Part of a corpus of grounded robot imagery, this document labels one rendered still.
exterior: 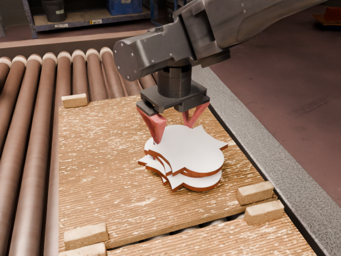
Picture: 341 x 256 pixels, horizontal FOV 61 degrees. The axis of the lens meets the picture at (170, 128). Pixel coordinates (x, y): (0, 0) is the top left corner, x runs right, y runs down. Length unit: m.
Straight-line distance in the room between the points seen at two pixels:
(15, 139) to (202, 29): 0.49
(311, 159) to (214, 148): 1.68
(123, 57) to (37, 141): 0.35
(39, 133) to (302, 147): 1.86
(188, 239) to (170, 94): 0.22
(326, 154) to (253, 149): 1.64
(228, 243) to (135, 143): 0.27
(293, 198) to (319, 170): 1.55
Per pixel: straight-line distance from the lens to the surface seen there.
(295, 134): 2.37
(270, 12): 0.32
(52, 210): 0.54
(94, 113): 0.71
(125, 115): 0.69
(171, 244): 0.44
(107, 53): 1.09
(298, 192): 0.58
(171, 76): 0.46
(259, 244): 0.46
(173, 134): 0.55
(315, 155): 2.22
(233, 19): 0.35
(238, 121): 0.72
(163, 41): 0.40
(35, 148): 0.67
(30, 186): 0.59
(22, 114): 0.81
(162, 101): 0.47
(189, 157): 0.50
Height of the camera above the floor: 1.31
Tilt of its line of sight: 36 degrees down
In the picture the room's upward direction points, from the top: straight up
